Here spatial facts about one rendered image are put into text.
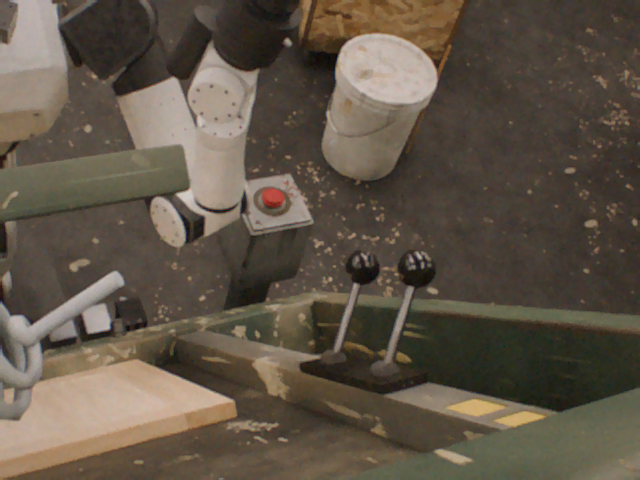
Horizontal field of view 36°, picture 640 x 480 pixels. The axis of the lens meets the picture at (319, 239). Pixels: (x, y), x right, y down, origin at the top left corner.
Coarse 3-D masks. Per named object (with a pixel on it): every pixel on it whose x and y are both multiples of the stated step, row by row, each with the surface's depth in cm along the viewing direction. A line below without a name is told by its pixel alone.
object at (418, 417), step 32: (192, 352) 146; (224, 352) 131; (256, 352) 124; (288, 352) 120; (256, 384) 120; (288, 384) 110; (320, 384) 101; (352, 416) 95; (384, 416) 88; (416, 416) 82; (448, 416) 77; (480, 416) 74
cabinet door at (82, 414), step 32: (64, 384) 141; (96, 384) 136; (128, 384) 131; (160, 384) 126; (192, 384) 122; (32, 416) 121; (64, 416) 117; (96, 416) 113; (128, 416) 110; (160, 416) 106; (192, 416) 105; (224, 416) 107; (0, 448) 105; (32, 448) 101; (64, 448) 100; (96, 448) 101
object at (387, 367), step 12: (408, 252) 93; (420, 252) 92; (408, 264) 92; (420, 264) 92; (432, 264) 92; (408, 276) 92; (420, 276) 92; (432, 276) 92; (408, 288) 93; (408, 300) 93; (408, 312) 93; (396, 324) 92; (396, 336) 92; (396, 348) 92; (384, 360) 92; (372, 372) 92; (384, 372) 90; (396, 372) 91
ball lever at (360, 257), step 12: (360, 252) 104; (372, 252) 104; (348, 264) 103; (360, 264) 103; (372, 264) 103; (348, 276) 104; (360, 276) 103; (372, 276) 103; (360, 288) 104; (348, 300) 104; (348, 312) 103; (348, 324) 103; (336, 336) 103; (336, 348) 103; (324, 360) 102; (336, 360) 102
